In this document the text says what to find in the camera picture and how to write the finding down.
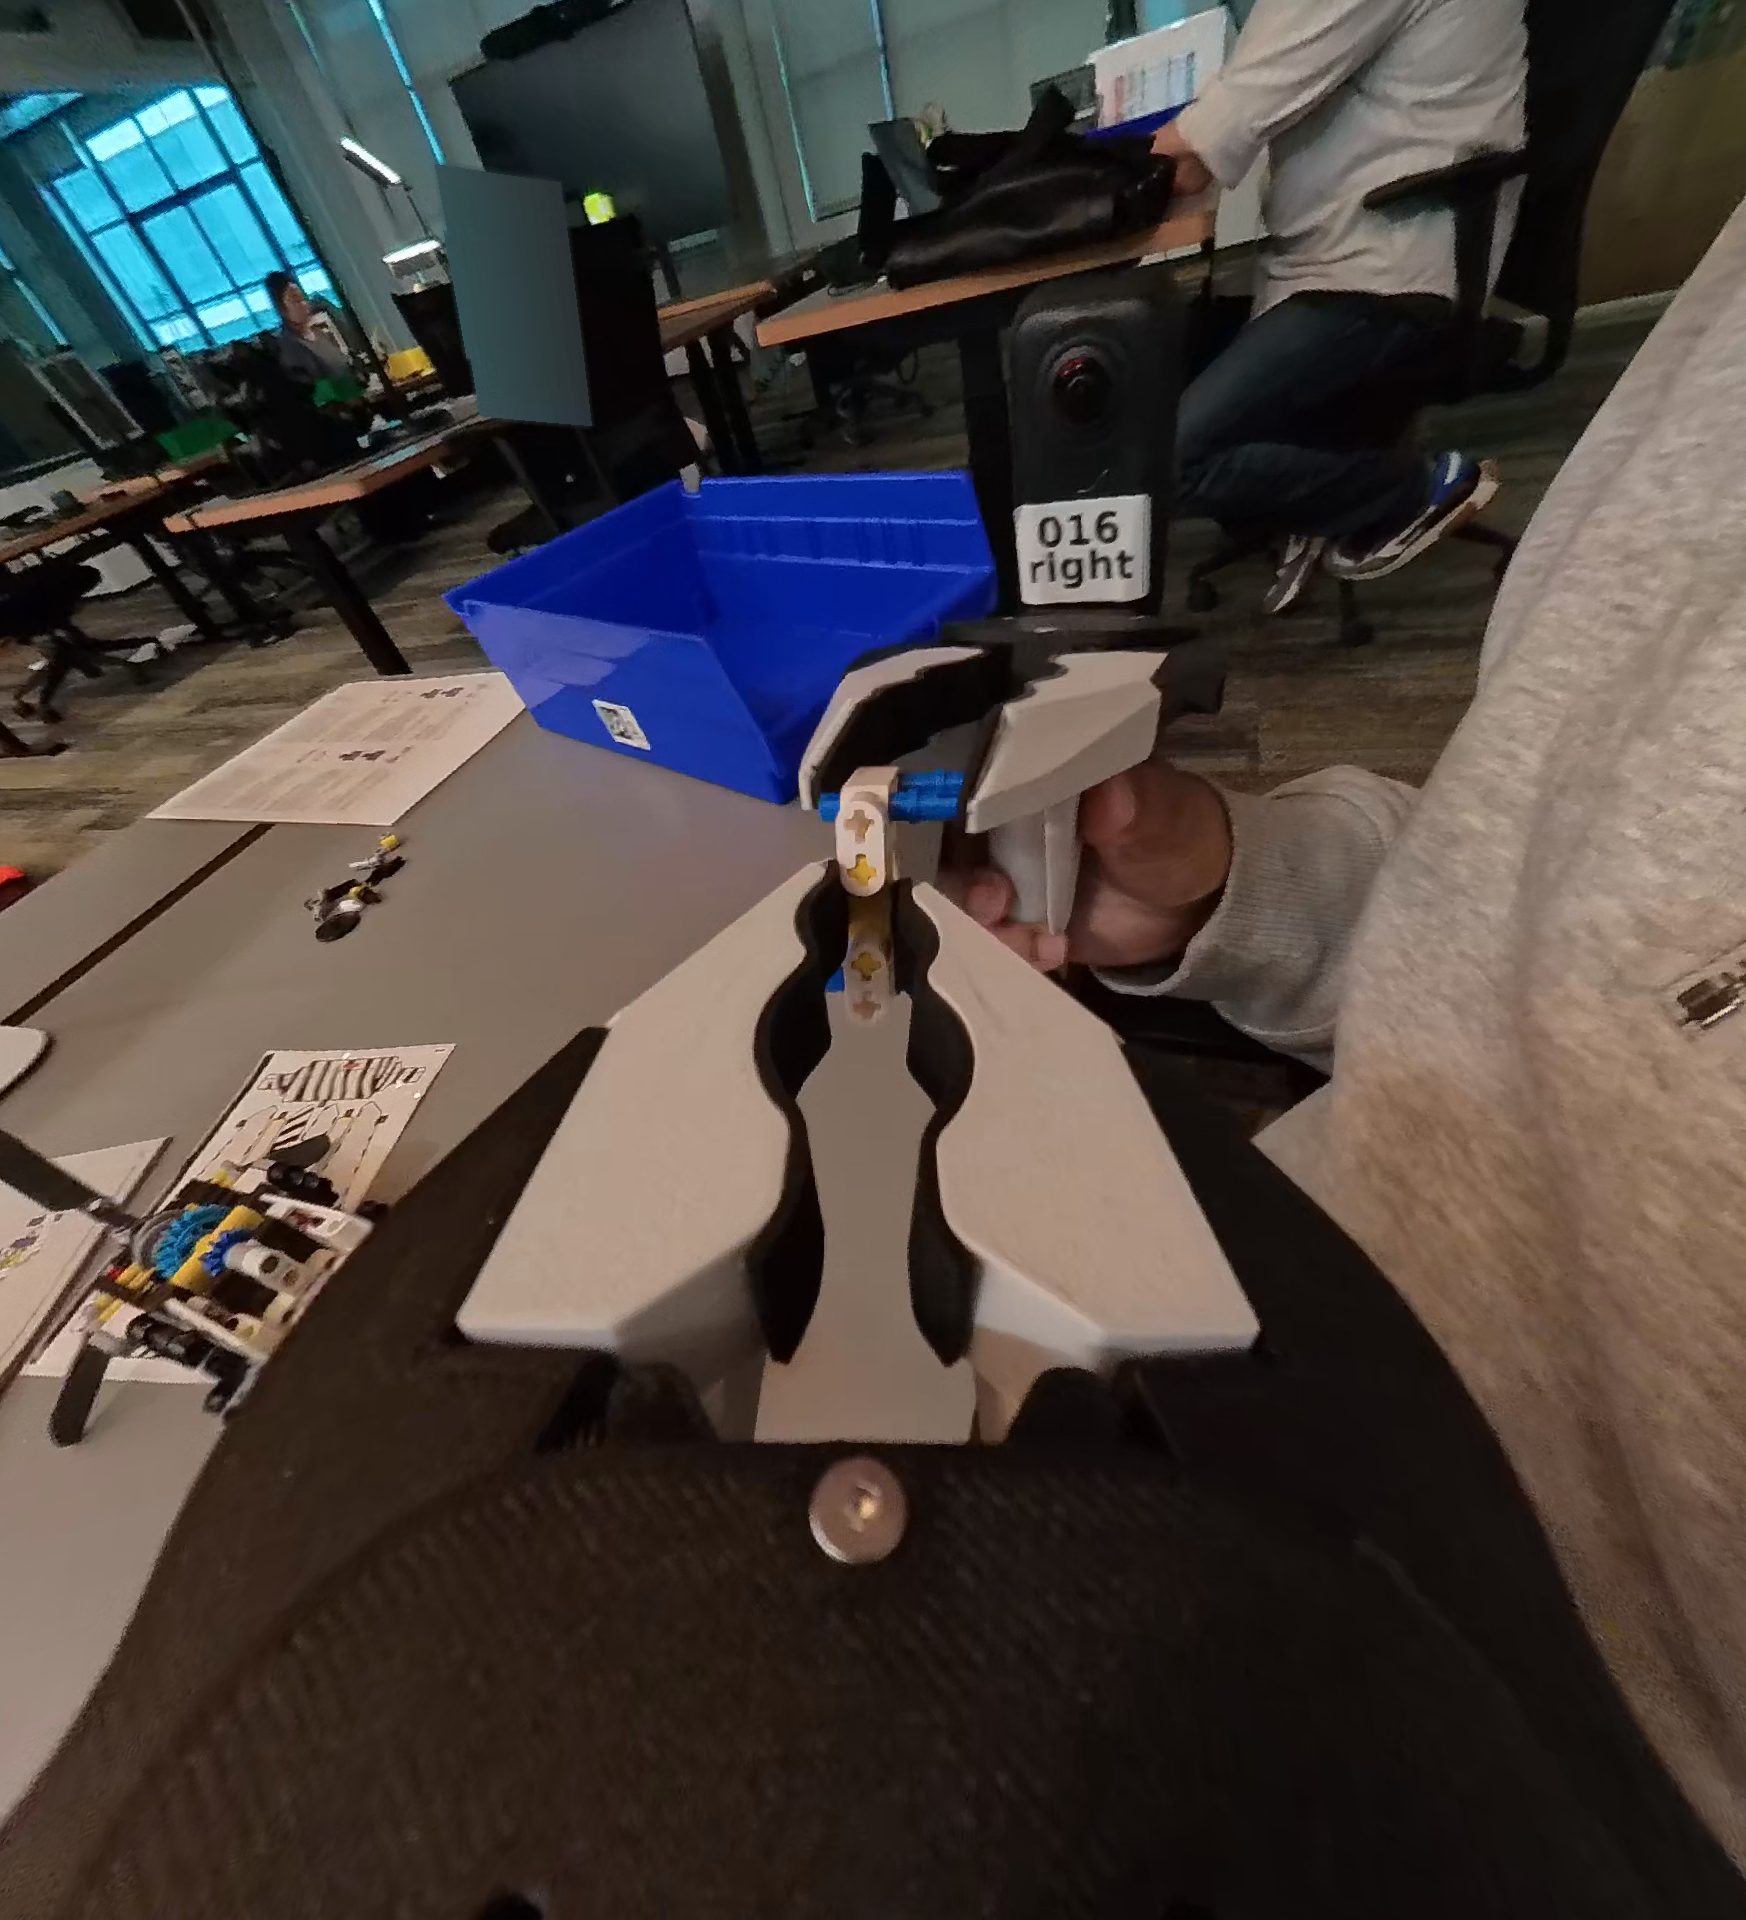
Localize white yellow blue lego assembly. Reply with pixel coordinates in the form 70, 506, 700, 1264
817, 766, 963, 1030

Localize small loose lego parts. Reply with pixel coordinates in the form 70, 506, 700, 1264
307, 828, 412, 943

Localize black office chair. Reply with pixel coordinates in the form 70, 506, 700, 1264
1187, 0, 1680, 645
0, 556, 161, 723

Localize open instruction manual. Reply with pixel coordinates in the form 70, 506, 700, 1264
0, 1133, 173, 1495

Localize zebra striped lego helicopter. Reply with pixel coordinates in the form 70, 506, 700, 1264
0, 1109, 391, 1449

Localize black bag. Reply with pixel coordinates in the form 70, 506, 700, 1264
873, 89, 1183, 294

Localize black computer tower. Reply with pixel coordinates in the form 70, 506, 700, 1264
565, 218, 694, 496

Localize person in grey hoodie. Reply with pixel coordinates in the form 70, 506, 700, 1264
1257, 89, 1746, 1920

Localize person's right hand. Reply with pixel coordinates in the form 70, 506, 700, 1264
956, 756, 1240, 973

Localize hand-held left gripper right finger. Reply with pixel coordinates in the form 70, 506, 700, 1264
897, 879, 1261, 1439

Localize person's right forearm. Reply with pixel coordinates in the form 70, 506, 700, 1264
1097, 766, 1423, 1051

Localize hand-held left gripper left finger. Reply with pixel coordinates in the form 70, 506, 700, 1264
456, 866, 834, 1438

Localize white printed box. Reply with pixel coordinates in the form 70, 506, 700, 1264
1091, 6, 1204, 128

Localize window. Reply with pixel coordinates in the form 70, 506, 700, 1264
41, 81, 343, 355

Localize large dark monitor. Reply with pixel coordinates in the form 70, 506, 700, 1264
450, 0, 732, 248

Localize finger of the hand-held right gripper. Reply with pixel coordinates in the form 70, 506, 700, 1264
795, 638, 1033, 821
966, 652, 1172, 837

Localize printed instruction sheet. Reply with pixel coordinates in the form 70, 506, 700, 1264
150, 669, 527, 831

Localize long wooden desk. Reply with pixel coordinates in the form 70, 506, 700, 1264
0, 464, 231, 750
160, 410, 545, 678

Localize blue plastic bin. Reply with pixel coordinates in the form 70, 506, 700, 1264
442, 468, 997, 803

